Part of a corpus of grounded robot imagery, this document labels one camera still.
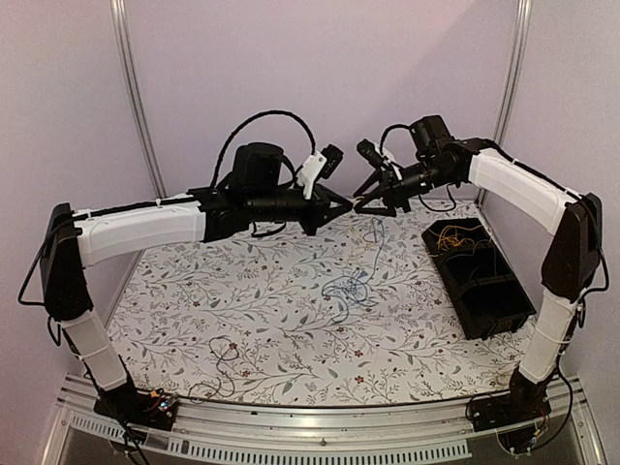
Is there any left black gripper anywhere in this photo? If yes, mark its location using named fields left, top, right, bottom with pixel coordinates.
left=249, top=184, right=355, bottom=237

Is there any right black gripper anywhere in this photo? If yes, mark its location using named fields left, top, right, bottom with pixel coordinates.
left=356, top=157, right=457, bottom=217

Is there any yellow cable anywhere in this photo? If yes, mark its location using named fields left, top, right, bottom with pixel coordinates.
left=435, top=222, right=485, bottom=256
left=348, top=196, right=384, bottom=272

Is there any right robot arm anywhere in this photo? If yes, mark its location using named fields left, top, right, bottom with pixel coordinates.
left=355, top=115, right=608, bottom=422

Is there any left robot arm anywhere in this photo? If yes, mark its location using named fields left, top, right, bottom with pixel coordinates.
left=31, top=142, right=353, bottom=420

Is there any floral table mat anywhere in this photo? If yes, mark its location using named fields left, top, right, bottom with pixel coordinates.
left=108, top=201, right=533, bottom=406

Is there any black plastic bin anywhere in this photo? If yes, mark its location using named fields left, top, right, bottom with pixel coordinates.
left=421, top=218, right=536, bottom=340

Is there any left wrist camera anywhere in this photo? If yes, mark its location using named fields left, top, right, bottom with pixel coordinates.
left=320, top=144, right=344, bottom=179

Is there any tangled cable pile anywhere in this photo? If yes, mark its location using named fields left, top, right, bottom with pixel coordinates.
left=319, top=217, right=387, bottom=326

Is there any black cable on mat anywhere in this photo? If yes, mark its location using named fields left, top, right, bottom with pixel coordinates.
left=187, top=334, right=241, bottom=404

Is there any right aluminium frame post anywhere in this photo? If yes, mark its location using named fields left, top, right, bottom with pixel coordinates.
left=475, top=0, right=533, bottom=204

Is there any aluminium front rail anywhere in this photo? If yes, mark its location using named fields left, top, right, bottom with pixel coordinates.
left=42, top=375, right=608, bottom=464

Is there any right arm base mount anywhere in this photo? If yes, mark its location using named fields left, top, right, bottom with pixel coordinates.
left=465, top=378, right=574, bottom=455

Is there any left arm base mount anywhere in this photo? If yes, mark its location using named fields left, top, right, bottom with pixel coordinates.
left=94, top=380, right=178, bottom=431

